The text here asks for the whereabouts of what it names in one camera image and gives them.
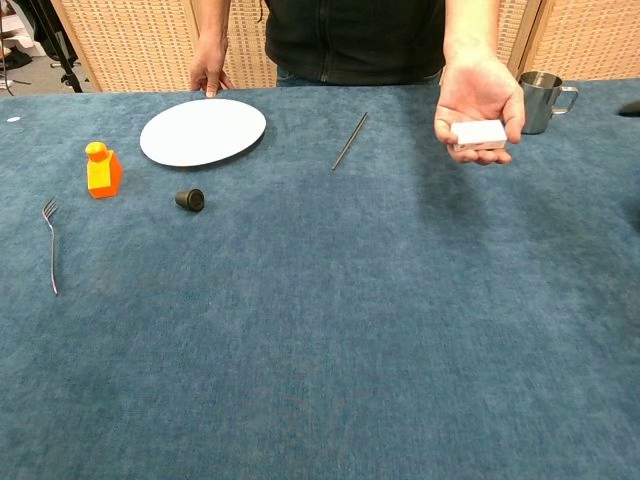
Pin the person's left hand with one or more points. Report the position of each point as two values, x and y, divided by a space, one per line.
475 95

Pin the person's right hand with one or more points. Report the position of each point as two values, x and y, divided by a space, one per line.
209 67

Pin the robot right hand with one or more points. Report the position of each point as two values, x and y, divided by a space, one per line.
632 108

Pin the small white box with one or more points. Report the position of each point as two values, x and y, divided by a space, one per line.
479 134

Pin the person's left forearm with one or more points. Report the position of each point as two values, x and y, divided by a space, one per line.
470 30

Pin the person's right forearm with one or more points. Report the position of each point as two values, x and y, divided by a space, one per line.
212 25

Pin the person's torso black shirt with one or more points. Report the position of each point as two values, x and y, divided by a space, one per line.
350 35

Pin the wicker folding screen panel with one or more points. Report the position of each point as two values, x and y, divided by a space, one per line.
135 40
250 45
585 35

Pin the white round plate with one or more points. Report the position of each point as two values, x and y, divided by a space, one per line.
202 132

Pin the stainless steel mug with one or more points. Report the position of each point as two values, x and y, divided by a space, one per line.
542 105

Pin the small black cup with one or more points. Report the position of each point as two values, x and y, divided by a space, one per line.
191 199

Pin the black chopstick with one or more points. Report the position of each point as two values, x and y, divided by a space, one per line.
349 141

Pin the black tripod stand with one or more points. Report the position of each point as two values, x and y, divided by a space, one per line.
60 45

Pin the orange yellow toy bottle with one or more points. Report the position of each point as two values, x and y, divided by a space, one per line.
102 175

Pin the silver metal fork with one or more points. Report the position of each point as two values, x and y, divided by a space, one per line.
52 245

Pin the blue tablecloth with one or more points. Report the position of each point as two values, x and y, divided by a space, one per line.
320 310

